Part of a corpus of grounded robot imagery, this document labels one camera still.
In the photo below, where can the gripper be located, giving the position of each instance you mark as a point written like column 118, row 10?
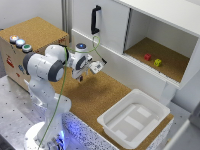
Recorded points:
column 96, row 66

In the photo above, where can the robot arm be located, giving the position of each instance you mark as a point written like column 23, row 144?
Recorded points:
column 41, row 66

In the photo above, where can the pink block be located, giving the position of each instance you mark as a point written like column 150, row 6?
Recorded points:
column 147, row 57

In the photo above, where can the yellow block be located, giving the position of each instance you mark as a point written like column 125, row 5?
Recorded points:
column 157, row 62

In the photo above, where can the white sliding door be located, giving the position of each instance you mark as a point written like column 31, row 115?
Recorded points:
column 111, row 23

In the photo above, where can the white plastic box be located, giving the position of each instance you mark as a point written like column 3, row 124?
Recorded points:
column 133, row 120

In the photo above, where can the green button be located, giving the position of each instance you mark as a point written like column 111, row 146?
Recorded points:
column 26, row 48

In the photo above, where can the white cabinet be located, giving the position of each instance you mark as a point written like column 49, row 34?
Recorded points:
column 156, row 20

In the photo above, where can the blue button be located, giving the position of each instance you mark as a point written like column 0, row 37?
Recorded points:
column 20, row 42

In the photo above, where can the red button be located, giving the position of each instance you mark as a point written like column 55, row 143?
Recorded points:
column 14, row 39

